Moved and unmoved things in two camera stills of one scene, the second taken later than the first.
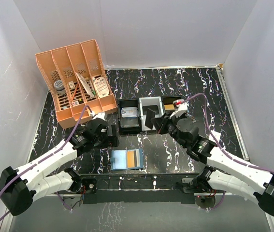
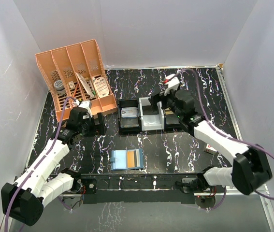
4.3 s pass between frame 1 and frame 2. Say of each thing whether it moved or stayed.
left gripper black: moved
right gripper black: moved
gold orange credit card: stayed
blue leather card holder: stayed
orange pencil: stayed
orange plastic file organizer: stayed
